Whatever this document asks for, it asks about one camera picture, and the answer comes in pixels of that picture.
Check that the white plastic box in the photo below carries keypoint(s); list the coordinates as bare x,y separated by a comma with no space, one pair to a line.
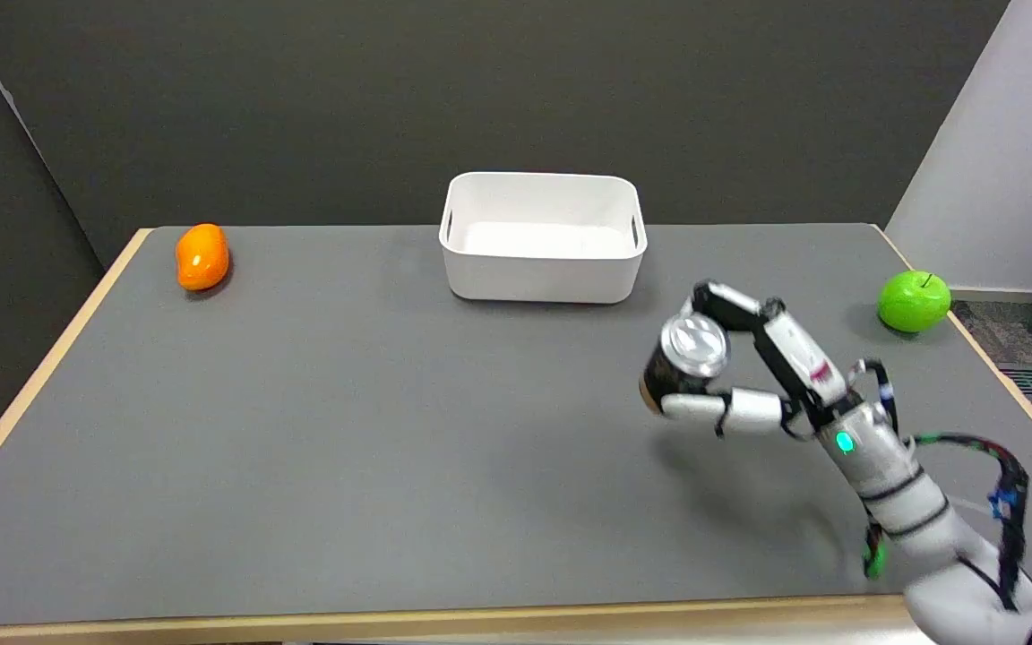
542,237

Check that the black can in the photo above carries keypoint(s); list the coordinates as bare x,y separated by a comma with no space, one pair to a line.
688,358

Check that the orange mango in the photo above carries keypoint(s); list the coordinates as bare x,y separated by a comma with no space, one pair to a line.
202,257

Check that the green apple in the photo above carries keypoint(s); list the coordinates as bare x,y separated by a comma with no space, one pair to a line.
914,302

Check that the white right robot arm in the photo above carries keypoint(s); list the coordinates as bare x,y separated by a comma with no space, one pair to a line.
928,520

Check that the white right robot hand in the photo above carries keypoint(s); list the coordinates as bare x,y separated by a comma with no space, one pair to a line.
794,363

